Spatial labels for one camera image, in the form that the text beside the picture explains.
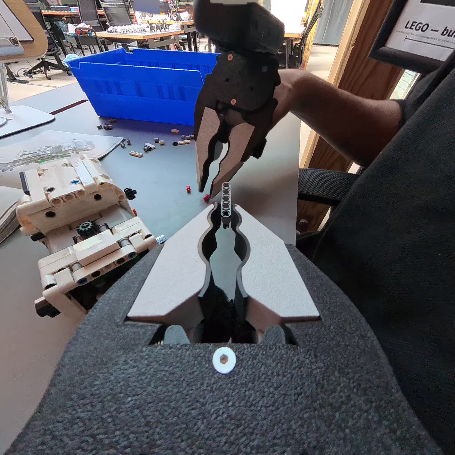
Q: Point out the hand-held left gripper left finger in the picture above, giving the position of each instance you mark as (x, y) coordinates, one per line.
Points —
(170, 280)

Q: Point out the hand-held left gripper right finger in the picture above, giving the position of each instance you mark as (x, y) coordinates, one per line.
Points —
(280, 280)

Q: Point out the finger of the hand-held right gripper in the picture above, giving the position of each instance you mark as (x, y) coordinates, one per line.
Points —
(238, 149)
(206, 135)

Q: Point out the grey lego beam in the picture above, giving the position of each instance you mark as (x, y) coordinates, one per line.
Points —
(225, 199)

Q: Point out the person's right forearm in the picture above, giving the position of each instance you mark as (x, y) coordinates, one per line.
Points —
(348, 121)

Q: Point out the scattered small lego pieces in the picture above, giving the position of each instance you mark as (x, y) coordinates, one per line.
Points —
(136, 154)

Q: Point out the white lego truck model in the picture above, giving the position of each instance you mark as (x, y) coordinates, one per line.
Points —
(71, 199)

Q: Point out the person's right hand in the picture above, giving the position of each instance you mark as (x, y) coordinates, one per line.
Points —
(288, 92)

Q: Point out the blue plastic bin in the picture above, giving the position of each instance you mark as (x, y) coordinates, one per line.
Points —
(142, 92)

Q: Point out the black office chair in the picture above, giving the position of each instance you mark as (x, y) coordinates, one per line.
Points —
(327, 181)

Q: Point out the wooden desk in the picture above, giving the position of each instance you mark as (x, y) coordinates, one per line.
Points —
(142, 35)

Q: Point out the person's black shirt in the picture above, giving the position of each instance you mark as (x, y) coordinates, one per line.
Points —
(408, 248)

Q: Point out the instruction booklet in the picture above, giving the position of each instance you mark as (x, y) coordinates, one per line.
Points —
(53, 149)

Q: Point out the wooden clipboard stand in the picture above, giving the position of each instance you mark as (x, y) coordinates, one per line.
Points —
(21, 121)

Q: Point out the black framed task sign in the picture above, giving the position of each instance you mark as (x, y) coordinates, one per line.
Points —
(426, 35)

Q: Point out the wooden post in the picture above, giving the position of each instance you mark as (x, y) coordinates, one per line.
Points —
(355, 53)

